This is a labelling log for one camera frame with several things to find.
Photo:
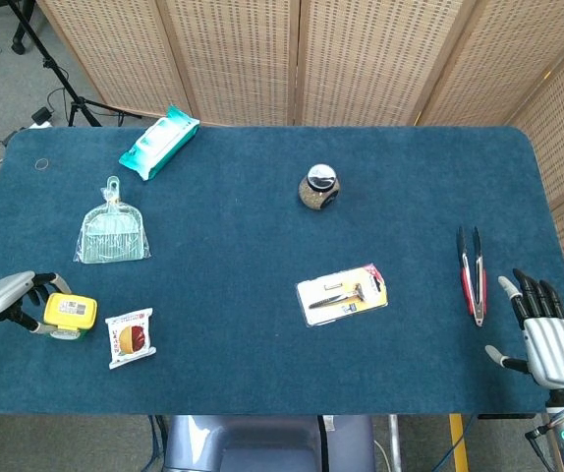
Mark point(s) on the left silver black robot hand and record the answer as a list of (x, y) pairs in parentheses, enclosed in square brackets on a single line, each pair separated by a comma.
[(14, 300)]

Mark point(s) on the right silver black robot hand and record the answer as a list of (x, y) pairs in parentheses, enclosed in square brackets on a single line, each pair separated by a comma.
[(549, 344)]

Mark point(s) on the yellow plastic box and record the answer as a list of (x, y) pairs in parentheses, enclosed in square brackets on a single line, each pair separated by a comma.
[(70, 314)]

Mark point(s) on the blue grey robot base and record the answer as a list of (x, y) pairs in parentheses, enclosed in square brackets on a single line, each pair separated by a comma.
[(267, 445)]

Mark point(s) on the orange snack packet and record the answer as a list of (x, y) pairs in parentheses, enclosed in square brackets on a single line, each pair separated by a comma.
[(131, 337)]

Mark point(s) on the razor in blister pack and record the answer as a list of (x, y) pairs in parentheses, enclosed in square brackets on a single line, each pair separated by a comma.
[(342, 293)]

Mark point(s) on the red black kitchen tongs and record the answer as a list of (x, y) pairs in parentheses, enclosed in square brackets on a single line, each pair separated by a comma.
[(473, 275)]

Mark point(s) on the green dustpan set in bag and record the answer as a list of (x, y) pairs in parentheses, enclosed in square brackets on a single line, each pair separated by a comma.
[(111, 231)]

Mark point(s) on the yellow floor tape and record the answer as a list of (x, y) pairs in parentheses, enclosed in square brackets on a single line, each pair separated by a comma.
[(459, 442)]

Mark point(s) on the black power adapter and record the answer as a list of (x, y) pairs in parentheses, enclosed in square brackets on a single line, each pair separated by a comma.
[(42, 116)]

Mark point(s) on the teal wet wipes pack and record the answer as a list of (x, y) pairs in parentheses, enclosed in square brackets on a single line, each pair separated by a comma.
[(158, 143)]

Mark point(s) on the black tripod stand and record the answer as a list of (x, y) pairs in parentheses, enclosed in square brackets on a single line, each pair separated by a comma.
[(56, 74)]

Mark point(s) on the blue table mat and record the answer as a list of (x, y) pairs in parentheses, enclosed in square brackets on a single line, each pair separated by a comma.
[(272, 354)]

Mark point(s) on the round seasoning jar silver lid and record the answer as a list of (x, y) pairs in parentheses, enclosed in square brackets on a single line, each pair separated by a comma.
[(319, 187)]

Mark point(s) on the office chair base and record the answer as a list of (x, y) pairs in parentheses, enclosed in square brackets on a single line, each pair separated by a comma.
[(2, 19)]

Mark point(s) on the woven bamboo folding screen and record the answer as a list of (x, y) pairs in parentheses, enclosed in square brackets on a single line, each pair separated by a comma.
[(360, 59)]

